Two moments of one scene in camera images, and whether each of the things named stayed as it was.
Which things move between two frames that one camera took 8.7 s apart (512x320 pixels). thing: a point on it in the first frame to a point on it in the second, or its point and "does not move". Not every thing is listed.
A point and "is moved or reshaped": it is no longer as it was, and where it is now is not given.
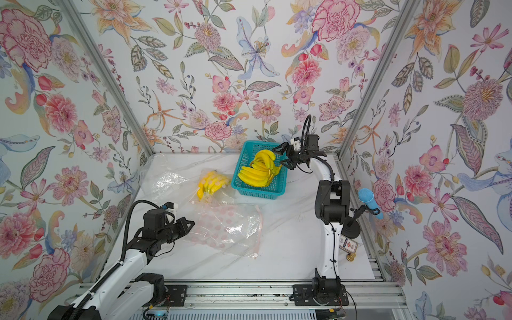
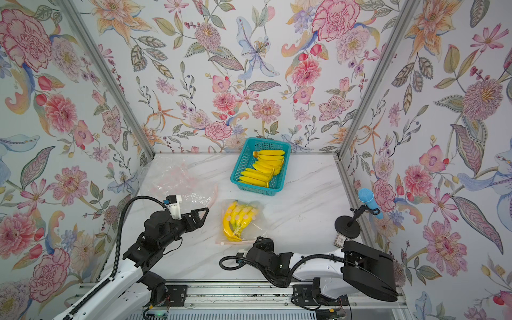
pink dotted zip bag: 236,227 to 166,175
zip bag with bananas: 211,183 to 240,221
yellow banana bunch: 212,183 to 237,218
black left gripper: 181,223 does not move
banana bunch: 265,159 is moved or reshaped
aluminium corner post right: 405,17 does not move
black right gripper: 291,165 to 265,244
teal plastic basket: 278,185 does not move
